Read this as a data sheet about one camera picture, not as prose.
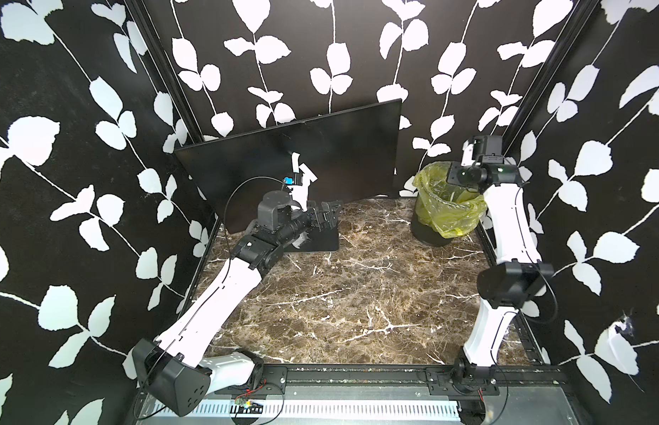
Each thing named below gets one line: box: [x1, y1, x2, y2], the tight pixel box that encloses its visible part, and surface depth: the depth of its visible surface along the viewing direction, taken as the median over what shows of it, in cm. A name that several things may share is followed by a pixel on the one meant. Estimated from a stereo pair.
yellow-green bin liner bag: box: [413, 161, 488, 239], surface depth 90 cm
